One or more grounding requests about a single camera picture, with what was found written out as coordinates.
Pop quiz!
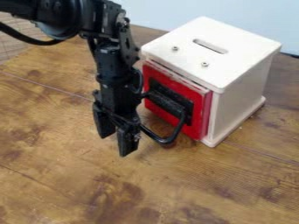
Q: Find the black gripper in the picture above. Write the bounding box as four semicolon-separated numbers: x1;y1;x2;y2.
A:
91;77;142;157

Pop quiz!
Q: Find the black metal drawer handle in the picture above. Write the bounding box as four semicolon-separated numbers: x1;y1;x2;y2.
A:
140;89;193;144

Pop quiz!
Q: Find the red drawer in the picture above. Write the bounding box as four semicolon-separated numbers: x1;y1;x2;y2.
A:
142;61;212;140

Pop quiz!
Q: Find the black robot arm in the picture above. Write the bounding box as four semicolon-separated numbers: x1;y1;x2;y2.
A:
0;0;144;157

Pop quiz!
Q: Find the right screw on box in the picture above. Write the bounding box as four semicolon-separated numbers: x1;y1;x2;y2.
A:
200;61;209;67

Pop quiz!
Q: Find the white wooden box cabinet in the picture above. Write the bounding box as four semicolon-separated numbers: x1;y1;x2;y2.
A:
141;17;281;147

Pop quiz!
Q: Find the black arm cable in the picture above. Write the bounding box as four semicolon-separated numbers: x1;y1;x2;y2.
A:
0;21;145;95

